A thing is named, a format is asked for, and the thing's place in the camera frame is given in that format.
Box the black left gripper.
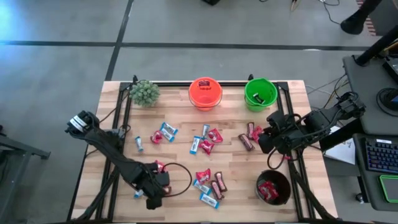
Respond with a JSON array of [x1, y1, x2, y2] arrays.
[[132, 163, 172, 211]]

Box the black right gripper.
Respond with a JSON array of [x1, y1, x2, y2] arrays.
[[257, 110, 301, 155]]

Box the red candy packet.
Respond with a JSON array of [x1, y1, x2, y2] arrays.
[[150, 130, 164, 144], [207, 128, 224, 144], [257, 180, 280, 202], [198, 139, 216, 156], [154, 160, 167, 174], [195, 168, 212, 185], [252, 125, 264, 143]]

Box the green plastic bucket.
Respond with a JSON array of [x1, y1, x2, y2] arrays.
[[243, 77, 279, 113]]

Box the black plastic bucket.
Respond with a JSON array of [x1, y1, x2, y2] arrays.
[[256, 169, 292, 206]]

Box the black diagonal pole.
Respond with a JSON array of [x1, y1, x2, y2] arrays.
[[354, 24, 398, 67], [319, 117, 363, 152]]

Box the white paper sheet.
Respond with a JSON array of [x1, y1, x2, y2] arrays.
[[323, 126, 356, 165]]

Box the dark grey keyboard desk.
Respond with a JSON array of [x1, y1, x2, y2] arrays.
[[353, 133, 398, 212]]

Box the orange plastic bucket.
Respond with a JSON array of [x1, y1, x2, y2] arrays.
[[188, 77, 224, 112]]

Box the artificial green potted plant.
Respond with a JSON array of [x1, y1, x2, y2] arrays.
[[129, 79, 161, 108]]

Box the black backlit keyboard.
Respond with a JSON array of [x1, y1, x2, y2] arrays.
[[364, 138, 398, 174]]

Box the black monitor stand base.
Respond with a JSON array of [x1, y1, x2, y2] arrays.
[[376, 87, 398, 113]]

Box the grey metal stand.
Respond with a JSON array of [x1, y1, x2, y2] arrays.
[[0, 124, 51, 224]]

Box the person's shoe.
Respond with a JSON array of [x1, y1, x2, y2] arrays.
[[340, 11, 365, 35]]

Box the person's leg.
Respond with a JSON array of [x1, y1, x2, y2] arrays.
[[357, 0, 385, 19]]

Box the dark grey cabinet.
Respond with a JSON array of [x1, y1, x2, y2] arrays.
[[368, 0, 398, 37]]

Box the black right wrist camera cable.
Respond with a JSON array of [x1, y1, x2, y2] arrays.
[[266, 148, 287, 171]]

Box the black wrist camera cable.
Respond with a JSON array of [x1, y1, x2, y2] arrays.
[[161, 162, 193, 197], [266, 148, 287, 171]]

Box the black left wrist camera cable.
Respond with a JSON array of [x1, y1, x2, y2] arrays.
[[161, 162, 193, 197]]

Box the black floor cable bundle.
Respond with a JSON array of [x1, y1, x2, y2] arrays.
[[306, 73, 349, 108]]

